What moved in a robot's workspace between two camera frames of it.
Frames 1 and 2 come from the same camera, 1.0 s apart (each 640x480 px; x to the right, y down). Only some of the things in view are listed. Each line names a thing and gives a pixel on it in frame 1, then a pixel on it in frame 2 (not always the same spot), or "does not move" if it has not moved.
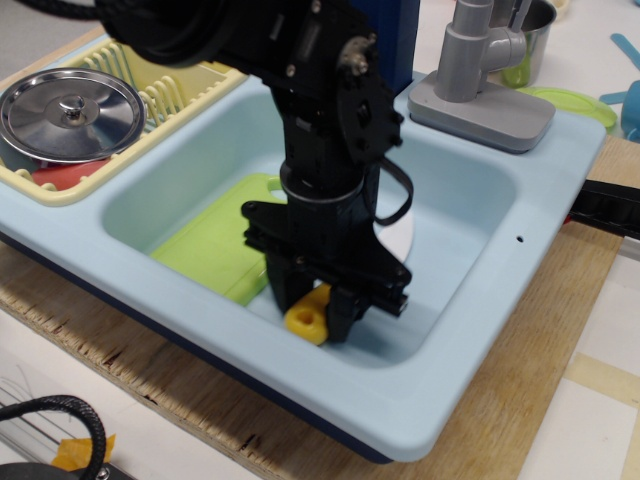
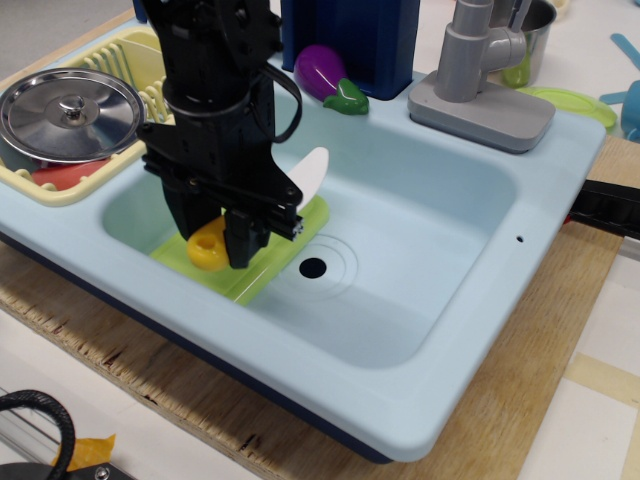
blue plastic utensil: [627, 48] does not move
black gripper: [325, 230] → [220, 144]
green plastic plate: [573, 103] does not move
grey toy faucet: [460, 100] does not move
